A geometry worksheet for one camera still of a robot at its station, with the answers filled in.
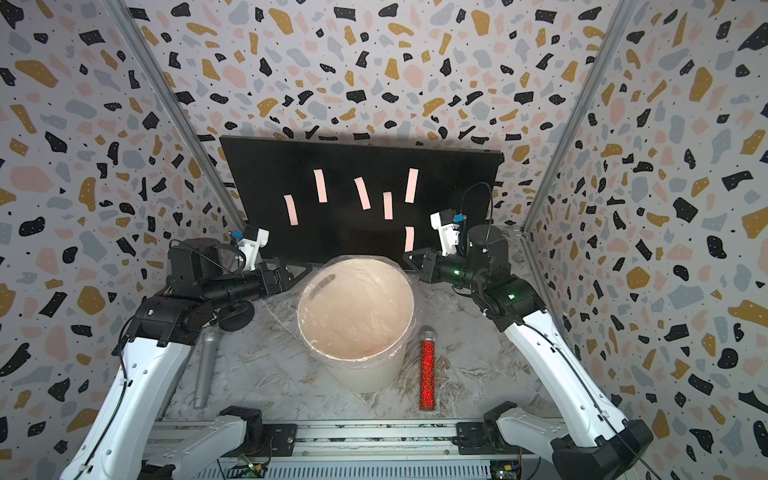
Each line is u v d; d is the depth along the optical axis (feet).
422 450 2.41
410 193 2.20
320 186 2.26
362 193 2.26
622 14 2.34
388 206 2.34
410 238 2.08
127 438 1.22
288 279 1.83
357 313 2.57
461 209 1.89
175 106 2.80
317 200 2.30
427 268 1.90
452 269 1.84
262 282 1.79
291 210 2.40
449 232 1.91
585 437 1.22
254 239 1.91
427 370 2.73
